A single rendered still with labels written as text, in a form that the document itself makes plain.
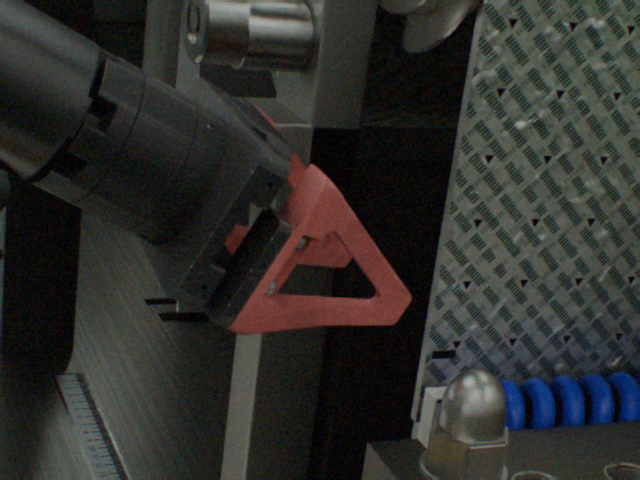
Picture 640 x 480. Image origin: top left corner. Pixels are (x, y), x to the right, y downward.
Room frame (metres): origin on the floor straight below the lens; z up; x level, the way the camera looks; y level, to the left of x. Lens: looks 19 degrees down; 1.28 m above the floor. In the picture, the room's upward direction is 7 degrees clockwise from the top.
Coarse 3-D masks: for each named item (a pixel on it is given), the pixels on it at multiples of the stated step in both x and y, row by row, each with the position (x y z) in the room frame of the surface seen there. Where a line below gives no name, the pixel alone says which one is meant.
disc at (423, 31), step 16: (448, 0) 0.53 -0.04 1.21; (464, 0) 0.52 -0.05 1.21; (480, 0) 0.52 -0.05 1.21; (384, 16) 0.59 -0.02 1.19; (400, 16) 0.57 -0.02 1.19; (416, 16) 0.56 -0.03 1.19; (432, 16) 0.54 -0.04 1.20; (448, 16) 0.53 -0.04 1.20; (464, 16) 0.52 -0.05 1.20; (384, 32) 0.58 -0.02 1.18; (400, 32) 0.57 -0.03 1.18; (416, 32) 0.55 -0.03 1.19; (432, 32) 0.54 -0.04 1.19; (448, 32) 0.53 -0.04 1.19; (400, 48) 0.57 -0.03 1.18; (416, 48) 0.55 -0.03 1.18; (432, 48) 0.54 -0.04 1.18
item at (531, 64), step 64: (512, 64) 0.52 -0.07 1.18; (576, 64) 0.53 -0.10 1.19; (512, 128) 0.52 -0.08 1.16; (576, 128) 0.54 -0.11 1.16; (448, 192) 0.52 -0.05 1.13; (512, 192) 0.53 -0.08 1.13; (576, 192) 0.54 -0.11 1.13; (448, 256) 0.51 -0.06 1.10; (512, 256) 0.53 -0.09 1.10; (576, 256) 0.54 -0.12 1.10; (448, 320) 0.52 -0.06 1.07; (512, 320) 0.53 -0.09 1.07; (576, 320) 0.54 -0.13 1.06
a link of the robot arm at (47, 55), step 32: (0, 0) 0.42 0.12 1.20; (0, 32) 0.41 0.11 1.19; (32, 32) 0.42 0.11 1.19; (64, 32) 0.44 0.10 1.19; (0, 64) 0.41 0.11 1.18; (32, 64) 0.42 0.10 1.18; (64, 64) 0.42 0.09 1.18; (96, 64) 0.43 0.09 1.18; (0, 96) 0.41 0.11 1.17; (32, 96) 0.41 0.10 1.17; (64, 96) 0.42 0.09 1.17; (0, 128) 0.41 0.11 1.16; (32, 128) 0.41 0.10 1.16; (64, 128) 0.42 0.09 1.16; (96, 128) 0.43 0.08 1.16; (0, 160) 0.42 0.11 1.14; (32, 160) 0.42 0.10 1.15
